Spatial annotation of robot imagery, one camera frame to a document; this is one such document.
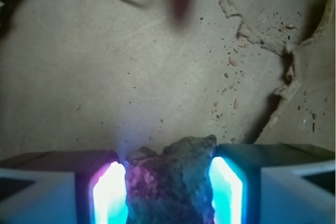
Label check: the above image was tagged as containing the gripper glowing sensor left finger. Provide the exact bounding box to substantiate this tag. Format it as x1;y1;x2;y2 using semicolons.
1;150;128;223

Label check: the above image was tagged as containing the brown paper-lined cardboard box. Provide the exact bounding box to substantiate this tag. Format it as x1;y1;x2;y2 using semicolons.
1;0;335;159

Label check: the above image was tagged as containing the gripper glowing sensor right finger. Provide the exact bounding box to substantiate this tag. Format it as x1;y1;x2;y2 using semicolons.
209;144;335;223

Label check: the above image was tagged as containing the brown rough rock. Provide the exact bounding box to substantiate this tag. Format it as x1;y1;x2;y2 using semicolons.
124;134;217;223

